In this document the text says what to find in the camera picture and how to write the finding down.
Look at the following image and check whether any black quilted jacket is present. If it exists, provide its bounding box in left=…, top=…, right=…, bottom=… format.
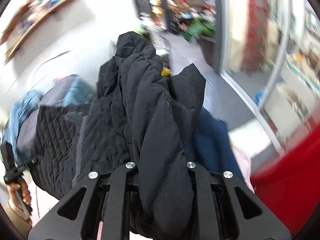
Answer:
left=30, top=31, right=206, bottom=239

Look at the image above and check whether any person left hand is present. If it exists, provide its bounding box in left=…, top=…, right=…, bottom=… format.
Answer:
left=7, top=177, right=31, bottom=217

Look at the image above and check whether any navy blue jacket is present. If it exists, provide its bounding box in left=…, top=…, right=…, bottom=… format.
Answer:
left=185, top=108, right=245, bottom=181

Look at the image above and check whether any blue grey bedding pile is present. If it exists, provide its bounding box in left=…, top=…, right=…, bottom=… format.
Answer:
left=2, top=74, right=94, bottom=165

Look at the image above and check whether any red fabric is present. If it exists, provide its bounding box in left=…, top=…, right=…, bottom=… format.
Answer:
left=251, top=128, right=319, bottom=236

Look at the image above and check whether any wooden wall shelf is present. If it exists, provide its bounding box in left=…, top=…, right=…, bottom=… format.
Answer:
left=1, top=0, right=74, bottom=63

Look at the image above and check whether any black wire rack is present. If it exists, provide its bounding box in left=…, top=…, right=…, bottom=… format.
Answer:
left=134, top=0, right=170, bottom=59

